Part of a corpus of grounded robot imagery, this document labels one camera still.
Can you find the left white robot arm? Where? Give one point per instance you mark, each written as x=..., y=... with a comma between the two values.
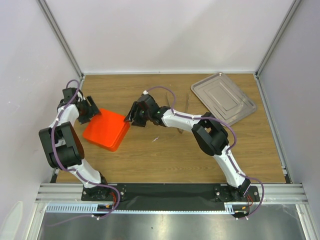
x=63, y=148

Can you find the metal tray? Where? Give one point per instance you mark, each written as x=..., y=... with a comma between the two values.
x=223, y=98

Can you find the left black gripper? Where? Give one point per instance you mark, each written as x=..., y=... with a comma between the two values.
x=93, y=110

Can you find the aluminium frame rail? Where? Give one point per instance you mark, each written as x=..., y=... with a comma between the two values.
x=284, y=194

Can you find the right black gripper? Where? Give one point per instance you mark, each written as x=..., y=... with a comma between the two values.
x=135, y=108

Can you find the grey cable duct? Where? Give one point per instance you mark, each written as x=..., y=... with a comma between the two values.
x=101, y=209

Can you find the orange compartment chocolate box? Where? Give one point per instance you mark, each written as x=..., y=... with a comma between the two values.
x=107, y=137

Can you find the metal tongs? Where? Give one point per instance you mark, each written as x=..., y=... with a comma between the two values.
x=187, y=100

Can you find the orange box lid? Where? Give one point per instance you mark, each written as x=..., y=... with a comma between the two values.
x=107, y=118

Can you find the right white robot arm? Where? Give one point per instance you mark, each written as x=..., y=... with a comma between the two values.
x=209, y=133

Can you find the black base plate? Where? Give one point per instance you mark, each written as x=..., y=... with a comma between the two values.
x=220, y=193

